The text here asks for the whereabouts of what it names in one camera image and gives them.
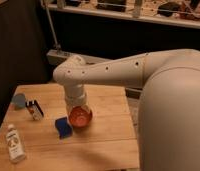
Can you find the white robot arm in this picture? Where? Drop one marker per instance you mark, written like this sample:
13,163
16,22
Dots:
169,106

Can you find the white plastic bottle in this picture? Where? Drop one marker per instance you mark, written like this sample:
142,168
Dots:
15,147

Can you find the orange bowl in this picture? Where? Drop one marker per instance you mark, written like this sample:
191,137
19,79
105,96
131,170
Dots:
80,117

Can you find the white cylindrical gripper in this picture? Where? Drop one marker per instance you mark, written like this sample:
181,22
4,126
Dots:
75,96

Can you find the blue sponge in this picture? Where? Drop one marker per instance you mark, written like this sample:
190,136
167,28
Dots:
63,128

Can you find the wooden table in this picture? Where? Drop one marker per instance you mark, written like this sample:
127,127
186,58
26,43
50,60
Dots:
109,143

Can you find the metal pole stand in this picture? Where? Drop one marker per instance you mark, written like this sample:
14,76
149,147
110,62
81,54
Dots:
57,46

